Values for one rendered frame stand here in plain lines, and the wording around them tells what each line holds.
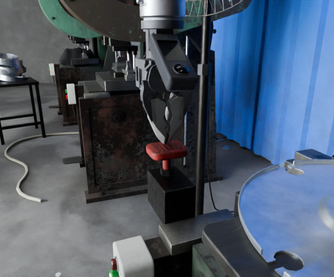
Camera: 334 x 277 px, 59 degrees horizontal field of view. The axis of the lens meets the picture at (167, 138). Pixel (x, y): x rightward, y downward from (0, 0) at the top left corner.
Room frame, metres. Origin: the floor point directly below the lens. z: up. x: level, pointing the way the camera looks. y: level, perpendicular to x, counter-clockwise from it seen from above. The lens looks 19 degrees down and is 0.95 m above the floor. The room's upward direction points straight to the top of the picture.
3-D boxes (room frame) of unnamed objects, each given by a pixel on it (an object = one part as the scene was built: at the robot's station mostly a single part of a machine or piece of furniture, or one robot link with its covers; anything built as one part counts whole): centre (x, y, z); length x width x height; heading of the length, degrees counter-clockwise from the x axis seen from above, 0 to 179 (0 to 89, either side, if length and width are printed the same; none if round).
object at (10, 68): (2.83, 1.47, 0.40); 0.45 x 0.40 x 0.79; 33
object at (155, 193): (0.49, -0.01, 0.62); 0.10 x 0.06 x 0.20; 21
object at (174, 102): (0.54, -0.01, 0.81); 0.06 x 0.03 x 0.09; 21
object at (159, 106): (0.53, 0.02, 0.81); 0.06 x 0.03 x 0.09; 21
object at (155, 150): (0.51, 0.00, 0.72); 0.07 x 0.06 x 0.08; 111
